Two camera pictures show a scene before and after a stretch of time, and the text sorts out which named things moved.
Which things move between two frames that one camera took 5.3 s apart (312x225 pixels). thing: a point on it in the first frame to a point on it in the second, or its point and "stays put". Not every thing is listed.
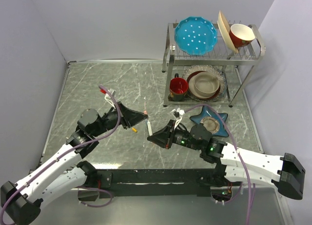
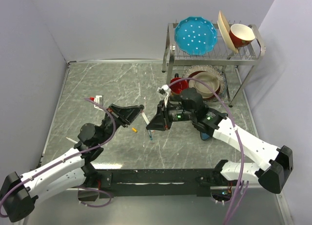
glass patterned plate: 222,78 stays put
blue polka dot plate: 196,35 stays put
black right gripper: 165,137 to 161,121
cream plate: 224,29 stays put
